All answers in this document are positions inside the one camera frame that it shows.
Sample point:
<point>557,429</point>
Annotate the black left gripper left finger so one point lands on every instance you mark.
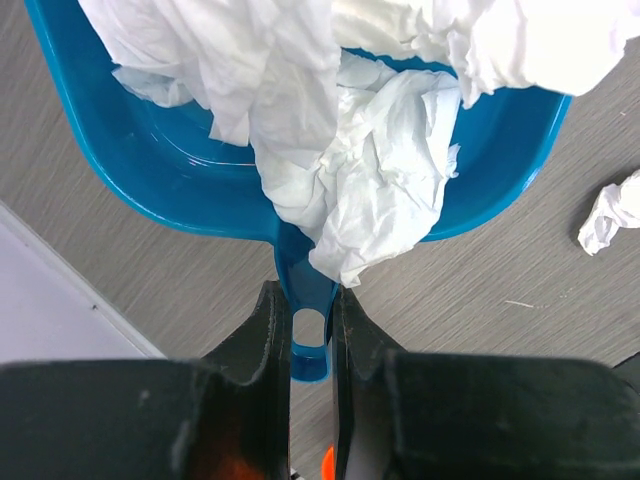
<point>223,416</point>

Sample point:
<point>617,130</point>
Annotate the orange plastic bowl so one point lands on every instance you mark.
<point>328,465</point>

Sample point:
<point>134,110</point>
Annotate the crumpled white paper scrap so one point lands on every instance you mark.
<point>616,207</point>
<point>264,69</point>
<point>377,188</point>
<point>567,47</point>

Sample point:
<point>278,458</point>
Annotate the blue plastic dustpan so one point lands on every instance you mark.
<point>162,163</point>

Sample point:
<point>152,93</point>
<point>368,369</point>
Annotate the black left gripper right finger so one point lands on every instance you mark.
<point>407,415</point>

